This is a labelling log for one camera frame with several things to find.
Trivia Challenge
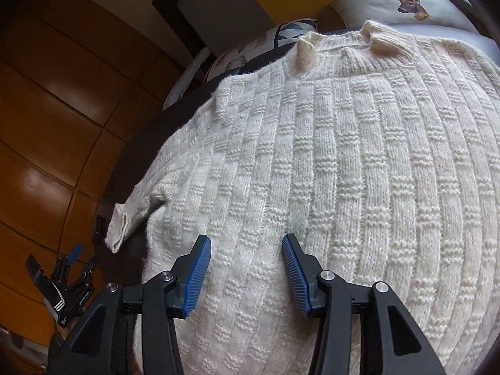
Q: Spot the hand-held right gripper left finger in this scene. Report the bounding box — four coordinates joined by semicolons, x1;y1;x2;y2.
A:
47;234;212;375

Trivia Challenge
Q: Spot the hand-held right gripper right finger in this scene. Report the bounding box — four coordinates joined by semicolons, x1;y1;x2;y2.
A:
281;233;448;375

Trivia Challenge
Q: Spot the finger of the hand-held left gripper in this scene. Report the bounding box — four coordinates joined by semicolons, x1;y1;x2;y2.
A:
57;243;84;282
78;254;101;287

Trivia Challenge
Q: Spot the cream knit sweater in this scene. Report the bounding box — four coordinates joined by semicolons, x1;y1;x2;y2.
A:
105;19;500;375

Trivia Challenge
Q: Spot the triangle print pillow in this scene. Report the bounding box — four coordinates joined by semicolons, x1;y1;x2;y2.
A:
203;17;319;83

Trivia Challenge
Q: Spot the deer print pillow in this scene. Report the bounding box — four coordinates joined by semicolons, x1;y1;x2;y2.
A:
326;0;475;32

